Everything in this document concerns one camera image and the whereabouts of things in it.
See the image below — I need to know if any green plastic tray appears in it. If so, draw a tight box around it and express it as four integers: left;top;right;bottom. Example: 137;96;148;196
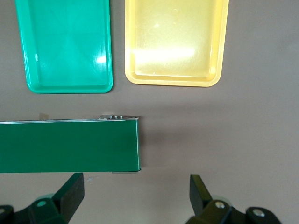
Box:
14;0;114;95

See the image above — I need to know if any yellow plastic tray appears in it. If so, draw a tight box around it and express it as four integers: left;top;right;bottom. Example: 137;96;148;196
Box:
124;0;230;88

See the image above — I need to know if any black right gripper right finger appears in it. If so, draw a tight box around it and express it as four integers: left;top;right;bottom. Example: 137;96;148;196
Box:
186;174;281;224

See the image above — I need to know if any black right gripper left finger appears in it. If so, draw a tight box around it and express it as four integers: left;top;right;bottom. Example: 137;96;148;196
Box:
14;172;85;224

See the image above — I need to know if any green conveyor belt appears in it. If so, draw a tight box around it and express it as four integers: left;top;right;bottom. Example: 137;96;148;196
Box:
0;114;142;175

